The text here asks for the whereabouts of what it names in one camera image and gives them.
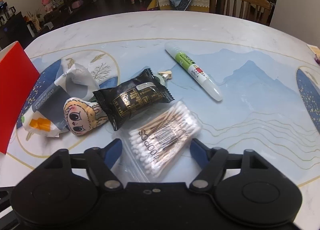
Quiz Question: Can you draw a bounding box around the cotton swab bag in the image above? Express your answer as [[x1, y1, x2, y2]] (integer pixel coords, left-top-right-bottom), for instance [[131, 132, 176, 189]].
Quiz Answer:
[[119, 100, 202, 182]]

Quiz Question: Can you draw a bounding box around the cartoon face plush pouch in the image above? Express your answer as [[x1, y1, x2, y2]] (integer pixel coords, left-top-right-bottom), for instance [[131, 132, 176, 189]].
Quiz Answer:
[[63, 97, 108, 136]]

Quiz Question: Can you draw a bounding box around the black snack packet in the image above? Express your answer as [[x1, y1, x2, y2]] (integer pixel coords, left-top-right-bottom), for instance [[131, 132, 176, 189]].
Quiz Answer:
[[93, 68, 174, 131]]

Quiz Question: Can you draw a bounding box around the green white glue pen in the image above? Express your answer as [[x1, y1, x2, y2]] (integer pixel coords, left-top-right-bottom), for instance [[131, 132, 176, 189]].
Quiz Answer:
[[164, 42, 223, 101]]

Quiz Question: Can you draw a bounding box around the blue white tissue pack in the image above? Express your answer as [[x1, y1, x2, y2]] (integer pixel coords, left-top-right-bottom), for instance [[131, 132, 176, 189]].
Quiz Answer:
[[22, 64, 99, 137]]

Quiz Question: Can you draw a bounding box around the green correction tape dispenser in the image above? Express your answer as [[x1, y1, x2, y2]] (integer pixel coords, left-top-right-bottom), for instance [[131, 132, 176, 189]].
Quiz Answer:
[[154, 71, 172, 86]]

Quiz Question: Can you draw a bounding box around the patterned table mat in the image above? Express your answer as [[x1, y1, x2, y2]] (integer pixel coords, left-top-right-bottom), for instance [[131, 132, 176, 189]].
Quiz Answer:
[[9, 39, 319, 184]]

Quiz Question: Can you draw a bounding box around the red cardboard box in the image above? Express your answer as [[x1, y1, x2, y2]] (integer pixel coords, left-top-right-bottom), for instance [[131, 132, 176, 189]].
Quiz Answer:
[[0, 41, 40, 154]]

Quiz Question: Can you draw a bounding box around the wooden chair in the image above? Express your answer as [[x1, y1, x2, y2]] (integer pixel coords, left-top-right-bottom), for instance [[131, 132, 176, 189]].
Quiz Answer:
[[209, 0, 272, 25]]

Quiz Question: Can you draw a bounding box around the pink plush toy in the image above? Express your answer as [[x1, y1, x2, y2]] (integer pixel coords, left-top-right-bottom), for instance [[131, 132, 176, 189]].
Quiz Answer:
[[42, 0, 53, 13]]

